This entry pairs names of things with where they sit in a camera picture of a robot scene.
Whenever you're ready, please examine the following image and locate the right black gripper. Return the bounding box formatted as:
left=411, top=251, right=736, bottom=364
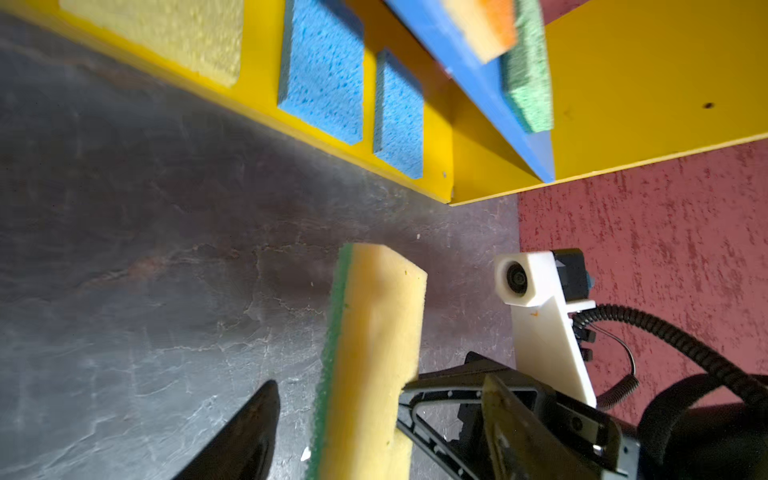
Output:
left=396, top=352, right=640, bottom=479

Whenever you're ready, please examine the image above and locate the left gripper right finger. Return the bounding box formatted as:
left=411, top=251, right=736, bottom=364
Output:
left=481, top=374, right=591, bottom=479

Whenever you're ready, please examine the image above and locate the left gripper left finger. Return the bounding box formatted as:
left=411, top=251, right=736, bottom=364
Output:
left=175, top=380, right=280, bottom=480

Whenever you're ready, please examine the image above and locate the green scrub sponge dark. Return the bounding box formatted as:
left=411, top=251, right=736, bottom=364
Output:
left=306, top=243, right=428, bottom=479

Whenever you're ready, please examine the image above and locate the light green sponge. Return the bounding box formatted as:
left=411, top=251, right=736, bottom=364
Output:
left=501, top=0, right=554, bottom=134

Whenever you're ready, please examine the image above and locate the orange sponge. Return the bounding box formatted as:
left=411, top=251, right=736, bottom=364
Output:
left=440, top=0, right=517, bottom=64

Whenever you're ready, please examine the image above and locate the yellow sponge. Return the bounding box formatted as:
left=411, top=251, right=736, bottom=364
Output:
left=59, top=0, right=245, bottom=87

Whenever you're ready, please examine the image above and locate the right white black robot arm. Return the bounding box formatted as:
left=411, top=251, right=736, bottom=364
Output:
left=397, top=352, right=767, bottom=479

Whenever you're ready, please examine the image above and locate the yellow shelf unit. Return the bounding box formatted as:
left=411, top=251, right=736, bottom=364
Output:
left=1, top=1, right=767, bottom=205

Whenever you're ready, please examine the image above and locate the blue lower shelf board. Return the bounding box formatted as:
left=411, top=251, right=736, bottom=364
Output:
left=386, top=0, right=555, bottom=183

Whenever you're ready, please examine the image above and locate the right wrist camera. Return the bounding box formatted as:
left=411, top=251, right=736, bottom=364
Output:
left=494, top=251, right=597, bottom=407

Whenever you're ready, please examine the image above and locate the black coiled camera cable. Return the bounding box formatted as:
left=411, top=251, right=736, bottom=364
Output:
left=571, top=303, right=768, bottom=415

